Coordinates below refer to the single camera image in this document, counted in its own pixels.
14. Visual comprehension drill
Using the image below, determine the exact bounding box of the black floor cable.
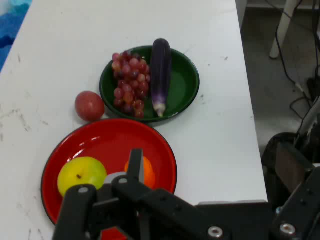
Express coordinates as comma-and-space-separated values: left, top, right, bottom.
264, 0, 313, 101

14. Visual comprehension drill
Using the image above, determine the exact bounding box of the orange fruit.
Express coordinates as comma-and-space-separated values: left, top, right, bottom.
124, 156, 156, 190

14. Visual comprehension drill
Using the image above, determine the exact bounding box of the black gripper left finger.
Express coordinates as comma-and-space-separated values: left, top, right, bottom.
52, 148, 231, 240

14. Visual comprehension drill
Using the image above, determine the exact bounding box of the red grape bunch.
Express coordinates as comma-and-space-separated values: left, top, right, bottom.
111, 50, 152, 119

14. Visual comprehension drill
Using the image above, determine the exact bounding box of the red round plate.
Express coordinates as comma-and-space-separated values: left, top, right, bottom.
40, 118, 178, 240

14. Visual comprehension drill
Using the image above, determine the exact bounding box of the black bulky floor object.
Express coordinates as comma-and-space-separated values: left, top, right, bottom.
261, 132, 316, 208

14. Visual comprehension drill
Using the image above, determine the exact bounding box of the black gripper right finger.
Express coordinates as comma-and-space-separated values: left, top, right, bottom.
271, 166, 320, 240

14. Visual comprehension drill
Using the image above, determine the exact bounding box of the purple eggplant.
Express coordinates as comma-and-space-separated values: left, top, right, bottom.
150, 38, 173, 118

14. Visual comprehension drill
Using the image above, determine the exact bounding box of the yellow-green apple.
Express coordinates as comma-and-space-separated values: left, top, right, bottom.
57, 156, 108, 198

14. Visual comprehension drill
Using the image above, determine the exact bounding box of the dark green round plate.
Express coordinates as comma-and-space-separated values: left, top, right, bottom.
99, 45, 201, 124

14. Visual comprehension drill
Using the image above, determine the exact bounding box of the dark blue foam mat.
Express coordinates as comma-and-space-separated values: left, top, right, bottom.
0, 9, 27, 43
0, 34, 18, 72

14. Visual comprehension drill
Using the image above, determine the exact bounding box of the light blue foam mat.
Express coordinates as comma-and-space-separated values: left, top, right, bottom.
0, 0, 33, 16

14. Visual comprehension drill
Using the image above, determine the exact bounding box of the reddish round fruit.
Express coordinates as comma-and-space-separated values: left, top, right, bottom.
74, 90, 106, 123

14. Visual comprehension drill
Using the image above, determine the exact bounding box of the white furniture leg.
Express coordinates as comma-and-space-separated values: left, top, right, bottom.
269, 0, 302, 60

